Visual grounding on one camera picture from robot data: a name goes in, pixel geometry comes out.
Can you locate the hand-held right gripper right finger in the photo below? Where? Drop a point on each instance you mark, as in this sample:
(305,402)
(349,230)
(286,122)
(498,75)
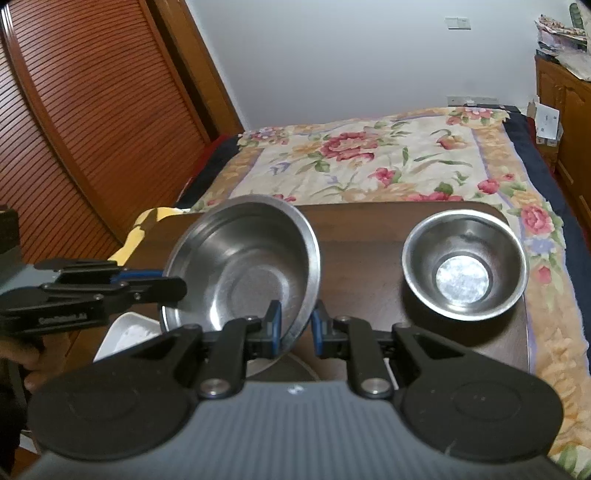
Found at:
(317,327)

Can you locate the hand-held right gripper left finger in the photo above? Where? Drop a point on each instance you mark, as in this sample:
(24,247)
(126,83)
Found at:
(275,325)

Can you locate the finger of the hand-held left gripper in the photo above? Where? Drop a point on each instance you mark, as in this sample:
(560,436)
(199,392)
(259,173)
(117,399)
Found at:
(138,275)
(166,290)

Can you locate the floral white square plate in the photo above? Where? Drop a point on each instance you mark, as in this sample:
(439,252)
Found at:
(127,334)

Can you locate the large steel bowl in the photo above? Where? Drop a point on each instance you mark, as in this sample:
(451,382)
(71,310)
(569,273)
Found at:
(244,258)

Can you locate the small steel bowl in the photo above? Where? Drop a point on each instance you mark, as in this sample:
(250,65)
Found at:
(464,272)

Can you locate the person's left hand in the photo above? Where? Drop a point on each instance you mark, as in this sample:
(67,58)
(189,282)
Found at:
(23,353)

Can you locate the wooden louvered wardrobe door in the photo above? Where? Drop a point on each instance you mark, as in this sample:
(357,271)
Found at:
(27,184)
(106,101)

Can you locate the floral blanket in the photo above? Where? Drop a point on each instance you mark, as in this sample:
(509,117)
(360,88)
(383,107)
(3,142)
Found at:
(369,157)

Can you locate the white paper box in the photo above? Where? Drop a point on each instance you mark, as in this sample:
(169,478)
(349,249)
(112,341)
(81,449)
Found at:
(547,122)

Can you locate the wooden cabinet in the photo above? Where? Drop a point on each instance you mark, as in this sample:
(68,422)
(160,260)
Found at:
(570,138)

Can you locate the pile of folded cloths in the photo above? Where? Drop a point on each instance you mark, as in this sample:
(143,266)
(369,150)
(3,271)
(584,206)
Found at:
(565,41)

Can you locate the wall outlet strip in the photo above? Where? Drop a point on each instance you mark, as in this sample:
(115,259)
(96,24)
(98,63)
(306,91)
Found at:
(471,99)

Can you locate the white wall switch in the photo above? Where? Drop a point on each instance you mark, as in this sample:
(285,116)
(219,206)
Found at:
(458,23)

